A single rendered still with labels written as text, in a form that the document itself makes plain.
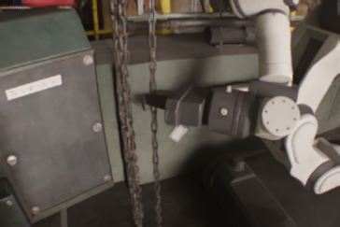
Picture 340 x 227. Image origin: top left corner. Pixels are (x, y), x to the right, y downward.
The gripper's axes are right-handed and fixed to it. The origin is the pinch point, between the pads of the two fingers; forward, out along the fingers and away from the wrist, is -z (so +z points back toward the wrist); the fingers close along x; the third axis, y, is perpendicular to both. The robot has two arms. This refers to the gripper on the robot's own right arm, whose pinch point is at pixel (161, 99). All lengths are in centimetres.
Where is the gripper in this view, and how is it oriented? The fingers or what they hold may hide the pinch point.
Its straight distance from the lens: 51.4
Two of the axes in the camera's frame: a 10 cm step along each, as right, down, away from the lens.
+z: 9.3, 1.8, -3.3
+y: 0.0, -8.7, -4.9
